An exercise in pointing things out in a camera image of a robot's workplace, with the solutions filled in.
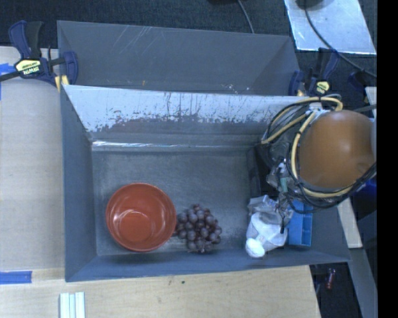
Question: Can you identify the blue box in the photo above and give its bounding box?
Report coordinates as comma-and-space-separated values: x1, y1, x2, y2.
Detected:
286, 198, 314, 248

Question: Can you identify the pale wood flat board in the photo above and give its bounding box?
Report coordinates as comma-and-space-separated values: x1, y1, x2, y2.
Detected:
0, 78, 66, 273

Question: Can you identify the red bowl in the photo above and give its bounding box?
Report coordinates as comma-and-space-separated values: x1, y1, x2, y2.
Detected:
105, 182, 178, 253

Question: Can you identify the grey metal bin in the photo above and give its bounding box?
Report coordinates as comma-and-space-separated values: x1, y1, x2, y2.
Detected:
56, 20, 352, 283

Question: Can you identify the purple grape bunch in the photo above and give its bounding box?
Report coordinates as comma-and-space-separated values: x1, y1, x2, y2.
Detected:
174, 203, 224, 254

